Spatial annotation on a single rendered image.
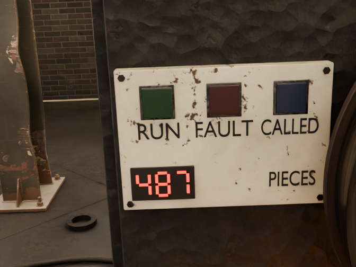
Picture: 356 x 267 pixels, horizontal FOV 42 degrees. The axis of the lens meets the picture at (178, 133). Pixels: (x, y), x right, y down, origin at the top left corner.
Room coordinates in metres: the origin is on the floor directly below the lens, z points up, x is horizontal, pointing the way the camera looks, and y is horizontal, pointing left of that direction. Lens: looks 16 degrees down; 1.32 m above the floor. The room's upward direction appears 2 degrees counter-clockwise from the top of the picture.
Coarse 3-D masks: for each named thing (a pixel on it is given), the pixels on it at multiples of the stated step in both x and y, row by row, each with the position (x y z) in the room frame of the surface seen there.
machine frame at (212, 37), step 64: (128, 0) 0.57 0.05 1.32; (192, 0) 0.57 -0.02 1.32; (256, 0) 0.57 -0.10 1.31; (320, 0) 0.57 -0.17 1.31; (128, 64) 0.57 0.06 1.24; (192, 64) 0.57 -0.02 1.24; (128, 256) 0.57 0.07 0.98; (192, 256) 0.57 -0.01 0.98; (256, 256) 0.57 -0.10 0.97; (320, 256) 0.57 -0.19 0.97
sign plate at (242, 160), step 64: (256, 64) 0.55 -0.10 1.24; (320, 64) 0.55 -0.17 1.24; (128, 128) 0.55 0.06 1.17; (192, 128) 0.55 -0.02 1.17; (256, 128) 0.55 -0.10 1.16; (320, 128) 0.55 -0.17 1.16; (128, 192) 0.55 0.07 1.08; (192, 192) 0.54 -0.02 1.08; (256, 192) 0.55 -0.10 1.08; (320, 192) 0.55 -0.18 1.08
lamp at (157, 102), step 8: (144, 88) 0.54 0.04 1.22; (152, 88) 0.54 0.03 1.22; (160, 88) 0.54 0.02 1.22; (168, 88) 0.54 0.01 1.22; (144, 96) 0.54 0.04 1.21; (152, 96) 0.54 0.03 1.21; (160, 96) 0.54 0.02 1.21; (168, 96) 0.54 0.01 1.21; (144, 104) 0.54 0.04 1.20; (152, 104) 0.54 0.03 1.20; (160, 104) 0.54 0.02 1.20; (168, 104) 0.54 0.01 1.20; (144, 112) 0.54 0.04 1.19; (152, 112) 0.54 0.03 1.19; (160, 112) 0.54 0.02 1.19; (168, 112) 0.54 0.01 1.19
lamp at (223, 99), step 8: (216, 88) 0.54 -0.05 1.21; (224, 88) 0.54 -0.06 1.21; (232, 88) 0.54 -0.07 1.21; (216, 96) 0.54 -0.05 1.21; (224, 96) 0.54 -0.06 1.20; (232, 96) 0.54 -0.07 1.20; (216, 104) 0.54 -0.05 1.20; (224, 104) 0.54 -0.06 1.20; (232, 104) 0.54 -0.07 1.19; (216, 112) 0.54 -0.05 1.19; (224, 112) 0.54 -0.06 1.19; (232, 112) 0.54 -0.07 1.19
